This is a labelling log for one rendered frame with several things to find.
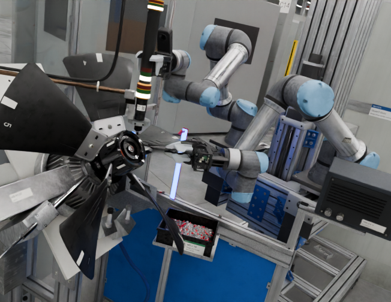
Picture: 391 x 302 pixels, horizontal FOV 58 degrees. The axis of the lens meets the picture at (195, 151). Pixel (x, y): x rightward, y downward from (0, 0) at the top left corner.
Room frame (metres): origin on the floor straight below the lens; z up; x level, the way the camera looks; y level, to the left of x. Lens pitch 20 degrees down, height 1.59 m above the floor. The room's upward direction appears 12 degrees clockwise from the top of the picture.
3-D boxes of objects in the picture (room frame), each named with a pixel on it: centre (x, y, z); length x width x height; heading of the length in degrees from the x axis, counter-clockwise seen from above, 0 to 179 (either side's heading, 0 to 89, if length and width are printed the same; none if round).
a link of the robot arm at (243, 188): (1.20, -0.19, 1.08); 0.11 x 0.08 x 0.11; 25
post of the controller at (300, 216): (1.19, -0.44, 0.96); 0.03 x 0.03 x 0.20; 67
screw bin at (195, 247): (1.17, -0.04, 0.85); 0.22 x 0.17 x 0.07; 83
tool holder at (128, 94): (1.06, 0.20, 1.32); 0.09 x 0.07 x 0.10; 102
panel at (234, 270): (1.35, -0.04, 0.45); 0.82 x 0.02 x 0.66; 67
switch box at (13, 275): (0.99, 0.59, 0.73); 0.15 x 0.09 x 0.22; 67
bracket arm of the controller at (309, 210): (1.15, -0.53, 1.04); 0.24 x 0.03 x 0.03; 67
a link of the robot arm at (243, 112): (1.83, -0.21, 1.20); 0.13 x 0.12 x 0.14; 67
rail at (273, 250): (1.35, -0.04, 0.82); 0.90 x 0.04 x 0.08; 67
